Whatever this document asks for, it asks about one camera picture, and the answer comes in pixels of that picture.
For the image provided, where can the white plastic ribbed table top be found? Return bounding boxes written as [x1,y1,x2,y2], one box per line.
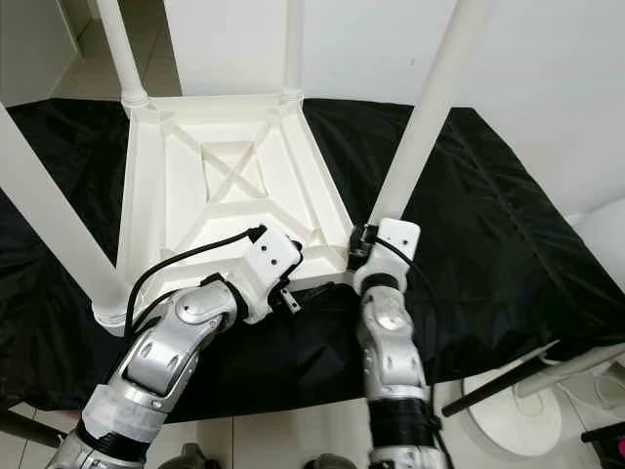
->
[93,90,362,338]

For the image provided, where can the white tapered plastic table leg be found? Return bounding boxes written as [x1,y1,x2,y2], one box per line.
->
[0,103,133,338]
[366,0,494,231]
[96,0,150,107]
[281,0,306,99]

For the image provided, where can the black table cloth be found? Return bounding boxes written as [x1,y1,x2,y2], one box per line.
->
[0,96,625,421]

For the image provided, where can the grey robot right foot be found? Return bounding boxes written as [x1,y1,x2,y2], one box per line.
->
[308,452,362,469]

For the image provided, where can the grey robot foot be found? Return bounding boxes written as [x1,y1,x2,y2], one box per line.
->
[171,445,216,469]
[308,452,362,469]

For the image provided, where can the grey robot left foot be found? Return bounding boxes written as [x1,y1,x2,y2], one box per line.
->
[171,445,216,469]

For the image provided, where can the white round stand base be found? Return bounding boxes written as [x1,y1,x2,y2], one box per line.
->
[464,342,625,458]

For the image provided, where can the black plastic box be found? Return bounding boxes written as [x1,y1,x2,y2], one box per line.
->
[581,420,625,465]

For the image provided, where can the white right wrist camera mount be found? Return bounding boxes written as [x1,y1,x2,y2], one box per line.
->
[354,218,423,292]

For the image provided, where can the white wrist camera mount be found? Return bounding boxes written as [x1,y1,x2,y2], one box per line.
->
[354,218,423,292]
[229,233,304,325]

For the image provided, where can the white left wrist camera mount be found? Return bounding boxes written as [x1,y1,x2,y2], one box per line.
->
[229,233,304,325]

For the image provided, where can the black metal frame bar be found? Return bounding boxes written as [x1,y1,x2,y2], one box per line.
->
[439,342,563,419]
[0,410,55,446]

